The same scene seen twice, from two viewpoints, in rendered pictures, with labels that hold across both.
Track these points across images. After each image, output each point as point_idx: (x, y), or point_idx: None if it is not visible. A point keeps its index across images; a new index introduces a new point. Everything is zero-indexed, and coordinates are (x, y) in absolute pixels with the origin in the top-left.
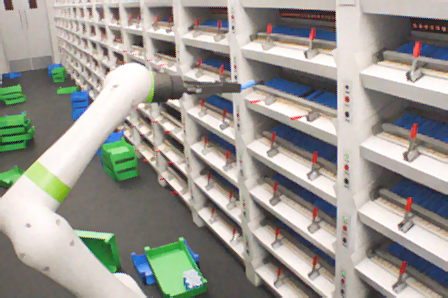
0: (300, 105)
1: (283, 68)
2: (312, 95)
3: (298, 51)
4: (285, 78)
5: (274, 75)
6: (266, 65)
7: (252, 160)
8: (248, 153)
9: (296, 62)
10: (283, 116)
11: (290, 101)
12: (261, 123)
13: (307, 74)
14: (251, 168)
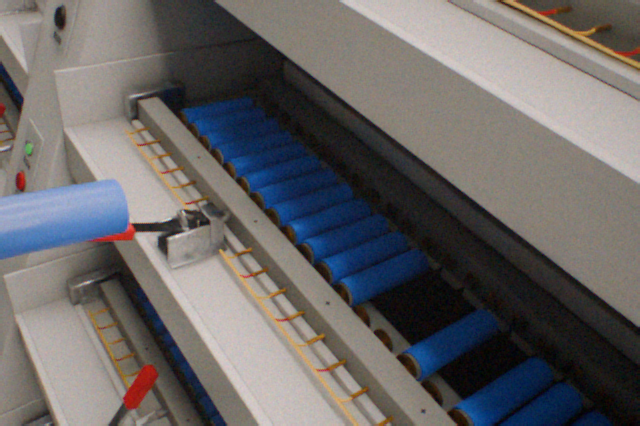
0: (368, 393)
1: (289, 69)
2: (451, 348)
3: (584, 84)
4: (285, 120)
5: (237, 79)
6: (222, 24)
7: (28, 362)
8: (18, 340)
9: (584, 197)
10: (240, 411)
11: (307, 318)
12: (113, 244)
13: (412, 166)
14: (14, 387)
